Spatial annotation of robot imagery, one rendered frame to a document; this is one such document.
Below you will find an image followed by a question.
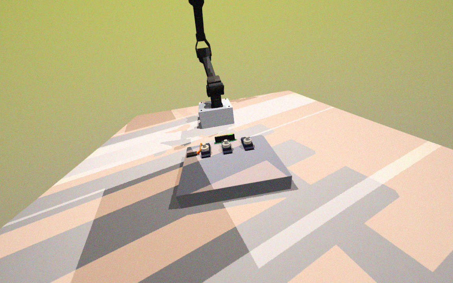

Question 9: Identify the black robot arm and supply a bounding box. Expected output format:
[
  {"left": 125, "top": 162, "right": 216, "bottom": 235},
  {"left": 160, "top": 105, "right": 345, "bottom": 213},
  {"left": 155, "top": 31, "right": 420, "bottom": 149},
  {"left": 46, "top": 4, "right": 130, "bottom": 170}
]
[{"left": 188, "top": 0, "right": 224, "bottom": 108}]

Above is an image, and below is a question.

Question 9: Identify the black pin header strip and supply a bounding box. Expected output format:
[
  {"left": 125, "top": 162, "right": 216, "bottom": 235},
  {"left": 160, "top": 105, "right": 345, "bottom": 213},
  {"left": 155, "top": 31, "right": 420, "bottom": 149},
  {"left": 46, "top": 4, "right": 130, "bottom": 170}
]
[{"left": 214, "top": 134, "right": 236, "bottom": 144}]

